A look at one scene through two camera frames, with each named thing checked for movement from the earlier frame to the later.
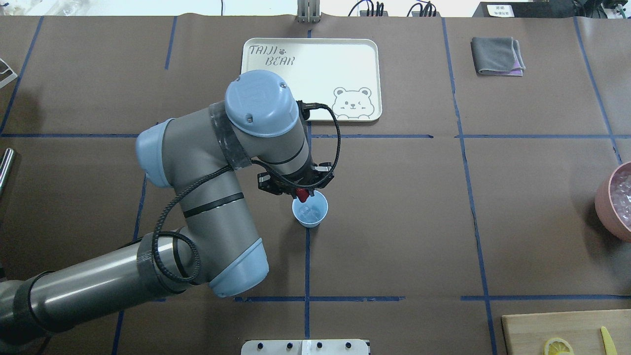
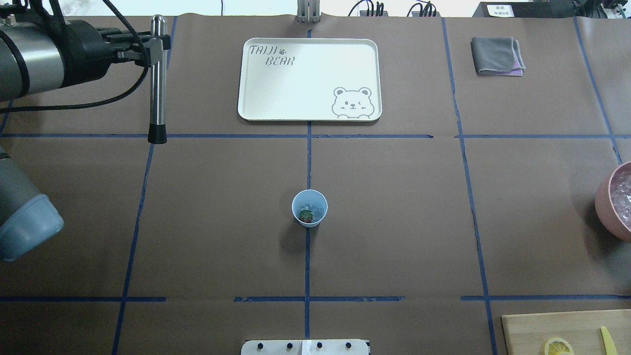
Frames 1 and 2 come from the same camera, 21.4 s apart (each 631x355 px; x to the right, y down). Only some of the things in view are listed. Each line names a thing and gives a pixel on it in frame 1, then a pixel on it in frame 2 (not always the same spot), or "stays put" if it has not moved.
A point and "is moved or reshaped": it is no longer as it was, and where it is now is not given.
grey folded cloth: (497, 55) stays put
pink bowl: (613, 201) stays put
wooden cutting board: (527, 334) stays put
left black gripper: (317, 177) to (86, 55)
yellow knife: (608, 341) stays put
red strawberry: (302, 194) to (306, 216)
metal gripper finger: (4, 164) is moved or reshaped
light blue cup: (310, 213) stays put
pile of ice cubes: (620, 195) stays put
